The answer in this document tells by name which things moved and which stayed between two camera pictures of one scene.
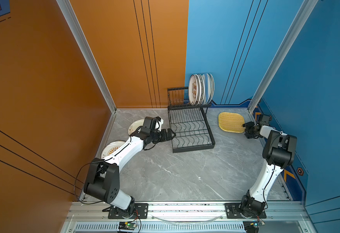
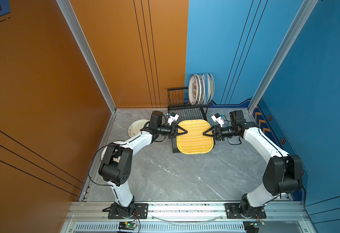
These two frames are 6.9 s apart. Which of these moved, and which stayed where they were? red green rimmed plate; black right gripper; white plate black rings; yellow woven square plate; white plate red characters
Moved: yellow woven square plate; black right gripper
Stayed: white plate red characters; red green rimmed plate; white plate black rings
